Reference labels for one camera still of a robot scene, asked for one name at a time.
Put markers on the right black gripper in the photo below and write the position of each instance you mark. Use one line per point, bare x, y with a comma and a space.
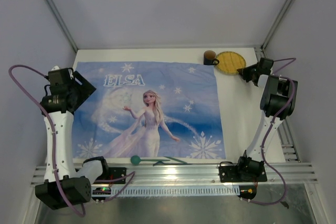
243, 72

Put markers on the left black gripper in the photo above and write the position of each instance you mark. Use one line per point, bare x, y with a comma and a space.
86, 88

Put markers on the yellow woven round plate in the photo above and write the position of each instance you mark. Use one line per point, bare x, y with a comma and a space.
230, 62

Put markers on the blue pink Elsa cloth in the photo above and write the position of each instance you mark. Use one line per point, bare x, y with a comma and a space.
149, 109

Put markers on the teal plastic spoon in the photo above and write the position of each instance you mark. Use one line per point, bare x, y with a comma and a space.
136, 160

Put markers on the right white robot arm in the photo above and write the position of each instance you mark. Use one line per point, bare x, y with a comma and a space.
277, 103

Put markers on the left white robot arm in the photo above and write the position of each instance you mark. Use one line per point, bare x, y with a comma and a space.
63, 185

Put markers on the brown paper cup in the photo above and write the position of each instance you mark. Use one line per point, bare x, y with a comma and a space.
209, 58

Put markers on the dark teal plastic fork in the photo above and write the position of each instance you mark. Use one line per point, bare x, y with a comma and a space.
161, 163

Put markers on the teal plastic knife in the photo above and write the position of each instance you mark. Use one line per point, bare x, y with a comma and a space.
177, 160

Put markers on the right aluminium side rail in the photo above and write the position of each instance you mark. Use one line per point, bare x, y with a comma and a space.
278, 101

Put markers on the aluminium front rail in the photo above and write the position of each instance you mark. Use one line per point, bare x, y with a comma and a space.
207, 174

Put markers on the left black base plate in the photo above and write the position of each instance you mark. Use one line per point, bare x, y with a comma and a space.
114, 175

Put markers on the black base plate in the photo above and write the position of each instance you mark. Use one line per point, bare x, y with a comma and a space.
228, 174
114, 175

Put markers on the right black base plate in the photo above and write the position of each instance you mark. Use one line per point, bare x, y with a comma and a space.
228, 174

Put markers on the white slotted cable duct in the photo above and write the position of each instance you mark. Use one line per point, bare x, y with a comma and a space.
180, 191

